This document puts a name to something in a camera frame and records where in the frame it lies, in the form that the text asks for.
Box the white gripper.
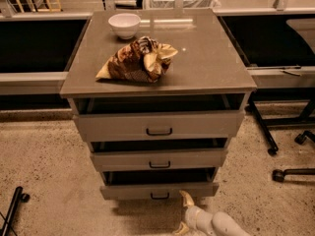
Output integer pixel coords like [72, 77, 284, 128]
[173, 190, 217, 236]

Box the grey bottom drawer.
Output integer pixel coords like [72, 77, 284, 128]
[100, 167, 219, 200]

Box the grey drawer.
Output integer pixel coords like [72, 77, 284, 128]
[74, 111, 244, 142]
[100, 167, 219, 200]
[91, 148, 227, 172]

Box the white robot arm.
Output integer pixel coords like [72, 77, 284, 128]
[173, 190, 251, 236]

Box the grey middle drawer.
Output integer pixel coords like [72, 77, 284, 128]
[91, 148, 227, 172]

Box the grey drawer cabinet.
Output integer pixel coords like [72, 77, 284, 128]
[59, 8, 258, 185]

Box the grey top drawer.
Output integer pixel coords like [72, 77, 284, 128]
[74, 111, 244, 142]

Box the black chair base with casters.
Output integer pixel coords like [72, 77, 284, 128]
[272, 131, 315, 182]

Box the brown crumpled snack bag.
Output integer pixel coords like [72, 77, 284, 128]
[95, 36, 178, 83]

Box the black stand leg left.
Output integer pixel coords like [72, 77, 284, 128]
[0, 186, 30, 236]

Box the white bowl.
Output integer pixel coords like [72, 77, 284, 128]
[108, 13, 141, 39]

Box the black table leg frame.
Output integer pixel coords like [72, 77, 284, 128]
[248, 94, 315, 156]

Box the white wire basket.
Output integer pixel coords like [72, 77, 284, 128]
[143, 0, 221, 10]

